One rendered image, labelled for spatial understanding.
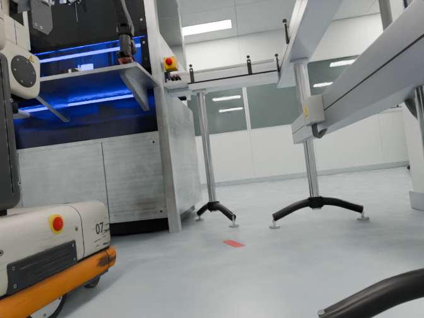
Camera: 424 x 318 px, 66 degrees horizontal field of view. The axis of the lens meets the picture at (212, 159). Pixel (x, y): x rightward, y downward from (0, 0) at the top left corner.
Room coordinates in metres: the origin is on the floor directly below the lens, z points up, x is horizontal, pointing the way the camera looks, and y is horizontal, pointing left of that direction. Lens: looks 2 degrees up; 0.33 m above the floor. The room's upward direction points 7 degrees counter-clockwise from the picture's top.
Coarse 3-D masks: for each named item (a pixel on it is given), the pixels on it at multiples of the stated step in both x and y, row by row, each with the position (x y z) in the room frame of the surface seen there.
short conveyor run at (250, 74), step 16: (240, 64) 1.99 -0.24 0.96; (256, 64) 2.04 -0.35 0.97; (272, 64) 1.94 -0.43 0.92; (192, 80) 1.99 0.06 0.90; (208, 80) 1.99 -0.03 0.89; (224, 80) 1.98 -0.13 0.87; (240, 80) 1.97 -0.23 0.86; (256, 80) 1.96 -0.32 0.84; (272, 80) 1.99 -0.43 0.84; (176, 96) 2.11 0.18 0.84
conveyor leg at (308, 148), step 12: (300, 60) 1.63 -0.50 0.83; (300, 72) 1.65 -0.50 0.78; (300, 84) 1.65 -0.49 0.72; (300, 96) 1.66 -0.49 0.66; (300, 108) 1.66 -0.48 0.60; (312, 144) 1.66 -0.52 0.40; (312, 156) 1.65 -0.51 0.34; (312, 168) 1.65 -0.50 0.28; (312, 180) 1.65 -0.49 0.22; (312, 192) 1.66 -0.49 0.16
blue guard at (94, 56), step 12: (72, 48) 1.97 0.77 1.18; (84, 48) 1.96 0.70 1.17; (96, 48) 1.95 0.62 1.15; (108, 48) 1.95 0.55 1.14; (48, 60) 1.99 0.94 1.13; (60, 60) 1.98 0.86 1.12; (72, 60) 1.97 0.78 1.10; (84, 60) 1.96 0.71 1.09; (96, 60) 1.95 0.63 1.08; (108, 60) 1.95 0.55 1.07; (48, 72) 1.99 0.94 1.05
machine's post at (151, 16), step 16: (144, 0) 1.92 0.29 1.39; (160, 48) 1.95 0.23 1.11; (160, 64) 1.91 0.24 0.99; (160, 80) 1.91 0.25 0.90; (160, 96) 1.91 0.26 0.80; (160, 112) 1.91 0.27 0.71; (160, 128) 1.91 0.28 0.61; (160, 144) 1.92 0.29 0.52; (176, 192) 1.94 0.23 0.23; (176, 208) 1.91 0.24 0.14; (176, 224) 1.91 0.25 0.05
